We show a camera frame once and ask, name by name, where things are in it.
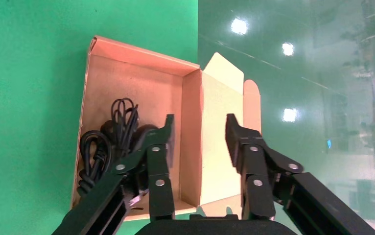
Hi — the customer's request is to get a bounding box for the open brown cardboard box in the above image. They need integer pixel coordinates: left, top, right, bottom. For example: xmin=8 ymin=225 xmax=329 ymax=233
xmin=70 ymin=35 xmax=262 ymax=223

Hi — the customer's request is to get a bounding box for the large green table cloth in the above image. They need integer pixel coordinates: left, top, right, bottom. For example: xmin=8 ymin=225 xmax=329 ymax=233
xmin=0 ymin=0 xmax=198 ymax=235

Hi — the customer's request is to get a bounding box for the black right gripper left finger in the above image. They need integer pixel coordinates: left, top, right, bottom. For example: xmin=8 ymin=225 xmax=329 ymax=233
xmin=51 ymin=114 xmax=176 ymax=235

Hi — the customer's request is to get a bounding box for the black wired computer mouse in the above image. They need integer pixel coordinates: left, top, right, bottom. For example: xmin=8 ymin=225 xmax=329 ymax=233
xmin=100 ymin=97 xmax=160 ymax=156

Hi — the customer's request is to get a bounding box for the thick black cable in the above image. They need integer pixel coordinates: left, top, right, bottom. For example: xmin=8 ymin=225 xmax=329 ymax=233
xmin=76 ymin=129 xmax=114 ymax=197

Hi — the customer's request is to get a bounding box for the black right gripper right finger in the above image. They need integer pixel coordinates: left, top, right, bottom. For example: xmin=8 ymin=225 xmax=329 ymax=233
xmin=225 ymin=113 xmax=375 ymax=235

